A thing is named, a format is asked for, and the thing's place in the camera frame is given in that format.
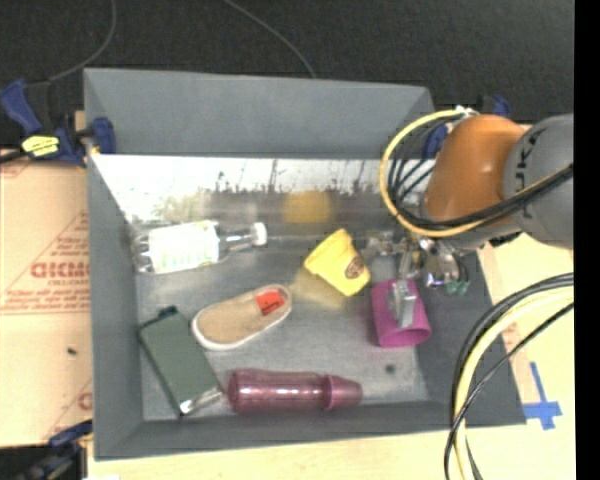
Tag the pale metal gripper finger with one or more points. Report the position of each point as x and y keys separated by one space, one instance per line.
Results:
x=408 y=308
x=395 y=300

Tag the magenta cup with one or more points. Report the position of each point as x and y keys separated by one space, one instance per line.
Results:
x=402 y=333

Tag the yellow cup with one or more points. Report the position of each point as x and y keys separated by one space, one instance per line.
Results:
x=332 y=260

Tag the dark purple plastic bottle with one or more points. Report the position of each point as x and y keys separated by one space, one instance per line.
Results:
x=285 y=392

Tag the tan shoe with red label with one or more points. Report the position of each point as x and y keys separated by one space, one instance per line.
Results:
x=235 y=318

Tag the clear plastic bottle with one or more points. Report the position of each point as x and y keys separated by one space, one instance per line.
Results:
x=185 y=248

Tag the dark green flat block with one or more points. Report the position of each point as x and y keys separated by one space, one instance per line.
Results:
x=177 y=358

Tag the grey metal bin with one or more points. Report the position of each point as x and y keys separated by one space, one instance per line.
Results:
x=260 y=118

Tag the brown cardboard board red print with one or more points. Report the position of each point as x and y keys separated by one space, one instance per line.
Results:
x=40 y=278

